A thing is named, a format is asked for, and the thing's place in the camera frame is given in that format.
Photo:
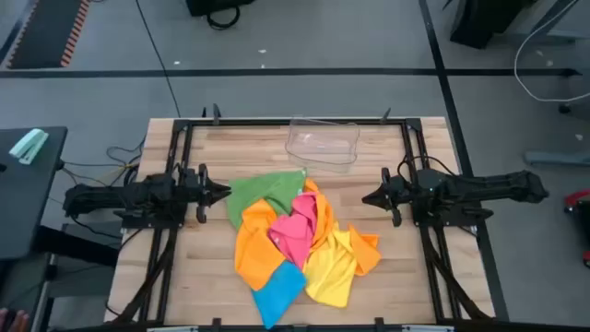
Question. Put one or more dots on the black side table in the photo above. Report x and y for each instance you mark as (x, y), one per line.
(27, 207)

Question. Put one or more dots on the black frame clamp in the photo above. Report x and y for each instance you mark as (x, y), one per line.
(385, 116)
(216, 114)
(379, 324)
(215, 324)

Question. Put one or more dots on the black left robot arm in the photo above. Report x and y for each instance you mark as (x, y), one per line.
(115, 198)

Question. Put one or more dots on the black mat with orange edge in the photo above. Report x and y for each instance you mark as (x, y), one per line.
(46, 32)

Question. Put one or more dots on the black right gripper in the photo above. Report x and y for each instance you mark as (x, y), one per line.
(403, 193)

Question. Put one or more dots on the mint green stapler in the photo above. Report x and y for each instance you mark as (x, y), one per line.
(28, 145)

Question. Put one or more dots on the black cabinet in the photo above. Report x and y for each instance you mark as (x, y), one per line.
(484, 20)

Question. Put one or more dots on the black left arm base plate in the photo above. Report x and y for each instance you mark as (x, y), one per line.
(152, 222)

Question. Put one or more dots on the orange microfiber towel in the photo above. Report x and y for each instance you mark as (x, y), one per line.
(256, 253)
(366, 253)

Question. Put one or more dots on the red cart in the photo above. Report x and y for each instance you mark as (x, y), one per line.
(578, 198)

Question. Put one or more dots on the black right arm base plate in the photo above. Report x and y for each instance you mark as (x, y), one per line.
(456, 220)

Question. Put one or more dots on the black desk crossbeam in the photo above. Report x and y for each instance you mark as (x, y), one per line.
(74, 244)

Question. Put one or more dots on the green microfiber towel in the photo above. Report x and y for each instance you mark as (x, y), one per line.
(263, 191)

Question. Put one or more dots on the silver bracket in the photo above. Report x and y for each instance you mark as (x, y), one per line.
(173, 329)
(428, 328)

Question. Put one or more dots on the blue microfiber towel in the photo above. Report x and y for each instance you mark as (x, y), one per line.
(276, 295)

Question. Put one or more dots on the clear plastic bin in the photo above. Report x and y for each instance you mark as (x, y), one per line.
(322, 147)

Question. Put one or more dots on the grey desk leg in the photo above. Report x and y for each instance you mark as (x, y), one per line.
(553, 34)

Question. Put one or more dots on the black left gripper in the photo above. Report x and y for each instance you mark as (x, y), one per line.
(196, 191)

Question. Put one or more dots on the person's hand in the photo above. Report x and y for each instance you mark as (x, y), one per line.
(11, 321)

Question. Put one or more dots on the black equipment box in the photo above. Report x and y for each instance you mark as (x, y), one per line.
(216, 5)

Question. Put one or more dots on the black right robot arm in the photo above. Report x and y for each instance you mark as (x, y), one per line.
(484, 186)

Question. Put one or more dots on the grey desk foot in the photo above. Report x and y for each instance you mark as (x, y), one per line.
(558, 158)

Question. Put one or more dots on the black caster wheel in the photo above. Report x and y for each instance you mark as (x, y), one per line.
(564, 109)

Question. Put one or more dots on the yellow microfiber towel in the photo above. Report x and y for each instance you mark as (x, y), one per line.
(329, 272)

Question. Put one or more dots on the black aluminium table frame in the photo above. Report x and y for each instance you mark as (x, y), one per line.
(276, 122)

